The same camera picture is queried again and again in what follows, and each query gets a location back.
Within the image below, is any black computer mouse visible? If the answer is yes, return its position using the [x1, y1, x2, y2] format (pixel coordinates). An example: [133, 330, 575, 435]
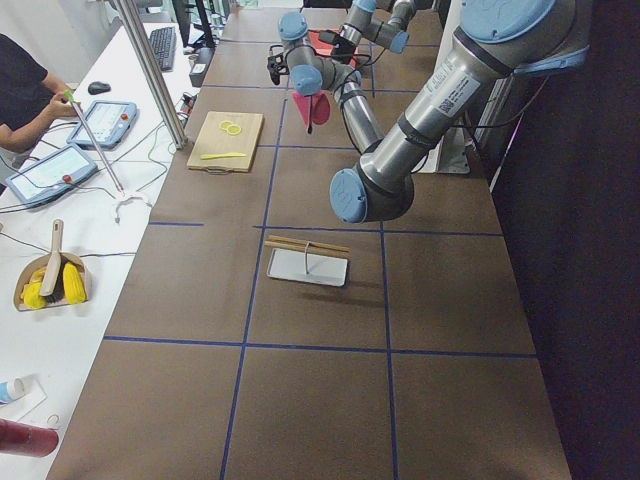
[87, 81, 111, 95]

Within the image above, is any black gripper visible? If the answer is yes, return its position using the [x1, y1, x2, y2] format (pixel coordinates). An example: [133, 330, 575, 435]
[267, 45, 289, 84]

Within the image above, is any wooden hand brush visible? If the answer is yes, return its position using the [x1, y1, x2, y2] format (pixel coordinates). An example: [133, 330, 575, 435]
[40, 219, 64, 304]

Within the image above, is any wooden rack rod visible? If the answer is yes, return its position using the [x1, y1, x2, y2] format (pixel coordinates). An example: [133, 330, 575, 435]
[264, 241, 350, 259]
[267, 235, 350, 252]

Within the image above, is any metal reacher stick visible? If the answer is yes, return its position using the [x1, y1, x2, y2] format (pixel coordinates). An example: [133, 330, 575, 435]
[64, 89, 152, 224]

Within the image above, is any yellow cloth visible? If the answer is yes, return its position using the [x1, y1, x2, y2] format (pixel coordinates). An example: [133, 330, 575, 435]
[20, 260, 88, 310]

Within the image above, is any wooden dustpan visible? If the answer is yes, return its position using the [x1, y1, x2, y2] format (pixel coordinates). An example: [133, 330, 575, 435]
[13, 252, 91, 311]

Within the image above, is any black keyboard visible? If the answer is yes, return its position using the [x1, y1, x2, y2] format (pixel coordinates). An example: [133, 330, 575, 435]
[149, 27, 176, 72]

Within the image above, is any teach pendant tablet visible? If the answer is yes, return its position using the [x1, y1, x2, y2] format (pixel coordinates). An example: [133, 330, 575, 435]
[84, 100, 138, 150]
[6, 145, 98, 207]

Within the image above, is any person in black shirt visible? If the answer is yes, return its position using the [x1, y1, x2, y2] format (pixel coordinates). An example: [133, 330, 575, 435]
[1, 34, 76, 153]

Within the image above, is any yellow plastic knife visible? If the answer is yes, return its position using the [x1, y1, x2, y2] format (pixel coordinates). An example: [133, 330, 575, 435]
[199, 152, 247, 160]

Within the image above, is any pink grey microfiber cloth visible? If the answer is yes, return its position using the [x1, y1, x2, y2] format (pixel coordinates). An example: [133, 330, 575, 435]
[293, 91, 330, 134]

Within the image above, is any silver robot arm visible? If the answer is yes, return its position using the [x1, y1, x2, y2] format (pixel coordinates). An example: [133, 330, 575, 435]
[278, 1, 418, 153]
[268, 0, 593, 223]

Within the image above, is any white rectangular tray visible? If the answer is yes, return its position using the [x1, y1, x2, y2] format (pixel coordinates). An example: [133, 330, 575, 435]
[267, 248, 348, 287]

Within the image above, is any white rack stand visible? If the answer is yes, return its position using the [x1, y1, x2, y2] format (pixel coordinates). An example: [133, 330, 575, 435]
[303, 241, 312, 275]

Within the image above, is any red cylinder bottle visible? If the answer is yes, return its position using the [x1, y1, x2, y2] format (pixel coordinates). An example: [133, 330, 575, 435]
[0, 419, 59, 458]

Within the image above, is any white blue bottle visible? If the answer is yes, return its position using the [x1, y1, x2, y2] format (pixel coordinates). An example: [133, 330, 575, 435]
[0, 378, 26, 405]

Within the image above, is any aluminium frame post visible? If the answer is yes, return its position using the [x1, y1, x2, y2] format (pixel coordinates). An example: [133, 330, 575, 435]
[114, 0, 188, 150]

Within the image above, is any wooden cutting board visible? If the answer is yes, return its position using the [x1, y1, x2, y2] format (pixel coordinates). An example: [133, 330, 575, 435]
[187, 111, 264, 173]

